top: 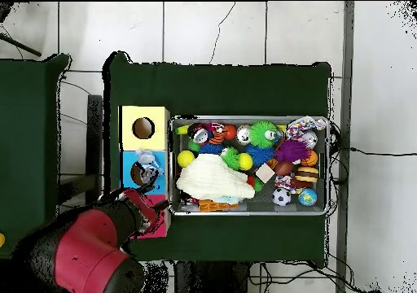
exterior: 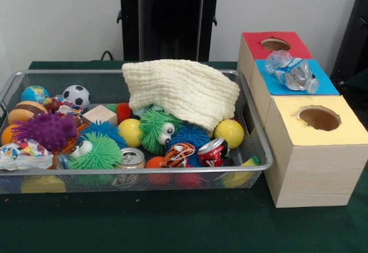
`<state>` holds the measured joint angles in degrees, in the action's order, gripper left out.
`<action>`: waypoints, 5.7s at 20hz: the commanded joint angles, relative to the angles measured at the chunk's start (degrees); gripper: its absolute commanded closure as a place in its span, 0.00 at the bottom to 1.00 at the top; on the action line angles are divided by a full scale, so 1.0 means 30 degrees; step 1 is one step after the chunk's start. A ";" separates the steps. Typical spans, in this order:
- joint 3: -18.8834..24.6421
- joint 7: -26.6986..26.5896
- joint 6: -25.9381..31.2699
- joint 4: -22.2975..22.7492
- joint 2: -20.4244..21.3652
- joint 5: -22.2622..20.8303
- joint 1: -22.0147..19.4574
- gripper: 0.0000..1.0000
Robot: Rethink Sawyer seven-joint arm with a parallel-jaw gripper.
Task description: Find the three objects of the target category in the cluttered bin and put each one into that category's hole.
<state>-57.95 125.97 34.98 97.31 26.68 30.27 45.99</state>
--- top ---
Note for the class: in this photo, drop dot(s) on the small soccer ball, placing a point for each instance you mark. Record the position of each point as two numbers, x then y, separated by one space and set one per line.
281 196

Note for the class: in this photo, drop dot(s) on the small yellow object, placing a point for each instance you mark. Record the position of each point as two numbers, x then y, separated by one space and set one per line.
2 239

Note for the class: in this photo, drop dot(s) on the clear mesh bin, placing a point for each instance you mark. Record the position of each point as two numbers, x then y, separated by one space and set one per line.
303 210

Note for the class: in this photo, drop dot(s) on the dark green side tablecloth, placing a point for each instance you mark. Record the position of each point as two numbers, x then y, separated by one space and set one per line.
26 127

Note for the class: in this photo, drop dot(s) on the wooden cube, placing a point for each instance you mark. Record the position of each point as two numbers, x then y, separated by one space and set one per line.
265 173

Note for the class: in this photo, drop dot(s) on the grey metal rail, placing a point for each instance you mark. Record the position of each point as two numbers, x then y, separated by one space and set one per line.
348 78

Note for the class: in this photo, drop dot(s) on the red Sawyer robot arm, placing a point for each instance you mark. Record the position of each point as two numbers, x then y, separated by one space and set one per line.
88 254

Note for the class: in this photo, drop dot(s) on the black stand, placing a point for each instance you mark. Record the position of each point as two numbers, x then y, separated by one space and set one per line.
95 136

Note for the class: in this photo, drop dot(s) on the black rod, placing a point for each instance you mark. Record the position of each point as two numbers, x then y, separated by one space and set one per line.
22 47

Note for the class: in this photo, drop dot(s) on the yellow ball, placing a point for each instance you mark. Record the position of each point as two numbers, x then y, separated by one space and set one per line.
185 159

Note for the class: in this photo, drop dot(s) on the cream knitted cloth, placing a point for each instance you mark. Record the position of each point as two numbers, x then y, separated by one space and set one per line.
211 177

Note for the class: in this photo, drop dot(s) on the purple spiky ball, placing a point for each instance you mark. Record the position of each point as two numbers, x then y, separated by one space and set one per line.
291 151

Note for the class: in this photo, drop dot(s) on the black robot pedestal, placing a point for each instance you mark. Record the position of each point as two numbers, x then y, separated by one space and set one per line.
202 280

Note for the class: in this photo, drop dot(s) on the wooden box with three holes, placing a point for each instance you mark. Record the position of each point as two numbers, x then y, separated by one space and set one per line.
156 136

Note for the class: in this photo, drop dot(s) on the clear plastic bottle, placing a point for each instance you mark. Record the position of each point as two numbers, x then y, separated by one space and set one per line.
146 164

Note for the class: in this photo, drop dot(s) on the globe ball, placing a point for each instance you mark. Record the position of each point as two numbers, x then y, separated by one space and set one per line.
308 197

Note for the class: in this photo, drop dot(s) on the green spiky ball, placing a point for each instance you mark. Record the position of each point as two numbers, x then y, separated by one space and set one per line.
230 158
262 135

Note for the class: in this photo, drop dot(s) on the burger toy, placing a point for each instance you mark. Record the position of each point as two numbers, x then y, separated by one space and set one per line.
306 174

